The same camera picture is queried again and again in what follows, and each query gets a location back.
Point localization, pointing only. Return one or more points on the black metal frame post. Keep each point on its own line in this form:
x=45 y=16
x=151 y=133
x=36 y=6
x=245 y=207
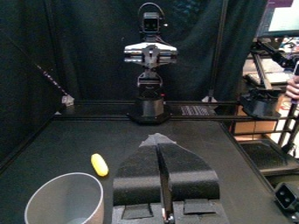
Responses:
x=217 y=49

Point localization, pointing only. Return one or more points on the light computer keyboard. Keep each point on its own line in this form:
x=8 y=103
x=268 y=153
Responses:
x=273 y=77

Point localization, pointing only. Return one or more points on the brown cardboard box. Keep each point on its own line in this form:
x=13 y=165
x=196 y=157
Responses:
x=252 y=126

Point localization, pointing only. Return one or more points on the person's hand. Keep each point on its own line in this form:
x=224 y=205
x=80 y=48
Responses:
x=292 y=87

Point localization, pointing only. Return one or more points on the thin taped diagonal rod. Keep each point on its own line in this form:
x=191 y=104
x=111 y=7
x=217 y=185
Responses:
x=52 y=78

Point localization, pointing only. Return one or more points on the black flat tray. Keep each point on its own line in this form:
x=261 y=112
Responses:
x=268 y=156

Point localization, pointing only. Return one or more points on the black box with lenses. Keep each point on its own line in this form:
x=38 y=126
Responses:
x=287 y=198

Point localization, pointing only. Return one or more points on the black vent grille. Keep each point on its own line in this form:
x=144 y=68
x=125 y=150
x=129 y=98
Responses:
x=193 y=110

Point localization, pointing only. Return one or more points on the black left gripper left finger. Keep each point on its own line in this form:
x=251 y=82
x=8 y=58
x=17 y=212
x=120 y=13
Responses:
x=133 y=175

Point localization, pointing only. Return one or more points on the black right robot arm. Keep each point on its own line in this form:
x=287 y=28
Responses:
x=151 y=84

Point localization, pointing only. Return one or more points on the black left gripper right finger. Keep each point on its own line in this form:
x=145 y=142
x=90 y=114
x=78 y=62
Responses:
x=191 y=175

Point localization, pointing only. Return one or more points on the computer monitor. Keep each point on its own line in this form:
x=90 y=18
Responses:
x=281 y=17

